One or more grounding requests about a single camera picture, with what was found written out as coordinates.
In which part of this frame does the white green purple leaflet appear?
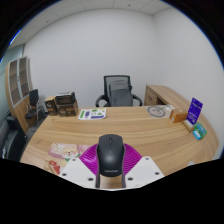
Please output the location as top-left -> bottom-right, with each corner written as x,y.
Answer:
77,107 -> 107,121

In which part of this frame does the black computer mouse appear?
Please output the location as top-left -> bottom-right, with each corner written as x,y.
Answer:
95,133 -> 126,178

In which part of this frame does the wooden shelf unit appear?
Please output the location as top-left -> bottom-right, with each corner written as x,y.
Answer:
4,56 -> 34,134

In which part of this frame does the green flat box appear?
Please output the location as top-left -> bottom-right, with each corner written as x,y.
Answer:
193,122 -> 208,140

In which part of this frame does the large dark cardboard box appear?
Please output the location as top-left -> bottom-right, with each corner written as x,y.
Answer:
56,100 -> 80,118

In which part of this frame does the small dark cardboard box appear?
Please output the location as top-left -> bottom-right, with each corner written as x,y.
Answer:
44,96 -> 58,116

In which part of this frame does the wooden side cabinet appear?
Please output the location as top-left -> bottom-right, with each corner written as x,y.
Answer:
143,84 -> 188,111

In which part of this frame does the blue flat box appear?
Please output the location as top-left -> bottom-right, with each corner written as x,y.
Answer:
192,129 -> 203,141

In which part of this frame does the black mesh office chair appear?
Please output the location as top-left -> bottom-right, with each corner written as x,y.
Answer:
95,74 -> 144,108

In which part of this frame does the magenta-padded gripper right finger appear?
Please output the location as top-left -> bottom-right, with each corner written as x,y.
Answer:
120,143 -> 165,189

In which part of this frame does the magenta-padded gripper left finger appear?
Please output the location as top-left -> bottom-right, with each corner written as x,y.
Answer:
59,143 -> 101,189

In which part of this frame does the purple standing sign card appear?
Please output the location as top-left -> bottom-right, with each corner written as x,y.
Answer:
186,97 -> 204,126

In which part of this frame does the cartoon dog print mouse pad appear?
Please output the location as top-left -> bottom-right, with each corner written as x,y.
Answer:
43,142 -> 93,176

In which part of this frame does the brown wooden box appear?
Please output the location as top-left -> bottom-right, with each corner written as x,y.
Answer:
169,108 -> 189,124

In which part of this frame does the dark printed box with handle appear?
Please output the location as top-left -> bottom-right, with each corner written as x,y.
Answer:
55,91 -> 76,106

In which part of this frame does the light wooden sign base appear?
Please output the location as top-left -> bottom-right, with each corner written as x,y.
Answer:
182,119 -> 196,133

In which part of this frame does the small black visitor chair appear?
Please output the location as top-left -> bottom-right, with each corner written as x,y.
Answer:
24,88 -> 46,128

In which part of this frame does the black leather sofa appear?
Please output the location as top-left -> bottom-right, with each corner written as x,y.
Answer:
0,115 -> 26,163

